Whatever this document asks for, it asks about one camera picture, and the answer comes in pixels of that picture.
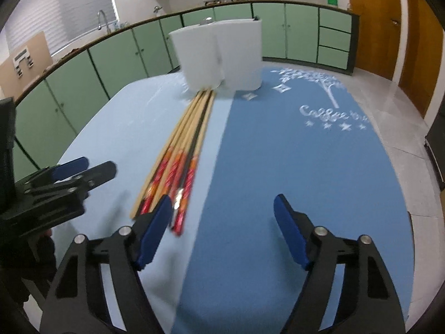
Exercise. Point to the brown wooden door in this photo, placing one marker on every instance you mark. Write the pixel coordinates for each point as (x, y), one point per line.
(379, 35)
(423, 55)

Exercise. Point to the black shelf rack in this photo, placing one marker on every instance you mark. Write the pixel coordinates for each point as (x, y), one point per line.
(435, 145)

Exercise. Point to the light blue placemat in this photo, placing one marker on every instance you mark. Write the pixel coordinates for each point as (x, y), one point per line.
(130, 131)

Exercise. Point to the dark red-ended chopstick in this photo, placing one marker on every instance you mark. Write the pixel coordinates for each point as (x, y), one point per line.
(173, 170)

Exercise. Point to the white double utensil holder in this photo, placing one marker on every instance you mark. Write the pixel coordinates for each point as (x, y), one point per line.
(228, 52)

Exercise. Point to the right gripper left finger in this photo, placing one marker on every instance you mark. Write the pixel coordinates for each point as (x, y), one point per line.
(97, 287)

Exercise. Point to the silver metal spoon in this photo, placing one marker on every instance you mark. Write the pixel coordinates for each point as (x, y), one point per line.
(206, 21)

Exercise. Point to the red patterned chopstick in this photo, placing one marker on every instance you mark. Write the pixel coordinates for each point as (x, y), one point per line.
(155, 178)
(189, 168)

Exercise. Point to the green lower kitchen cabinets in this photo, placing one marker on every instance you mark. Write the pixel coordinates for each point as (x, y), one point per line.
(55, 108)

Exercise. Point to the window roller blind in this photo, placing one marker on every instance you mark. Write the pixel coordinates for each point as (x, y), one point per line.
(62, 21)

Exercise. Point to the chrome sink faucet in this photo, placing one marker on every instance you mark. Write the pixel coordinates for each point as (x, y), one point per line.
(102, 22)

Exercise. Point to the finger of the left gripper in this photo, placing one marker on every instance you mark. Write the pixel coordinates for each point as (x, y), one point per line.
(96, 176)
(64, 171)

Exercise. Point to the dark blue placemat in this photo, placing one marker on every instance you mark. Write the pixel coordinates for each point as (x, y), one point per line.
(318, 149)

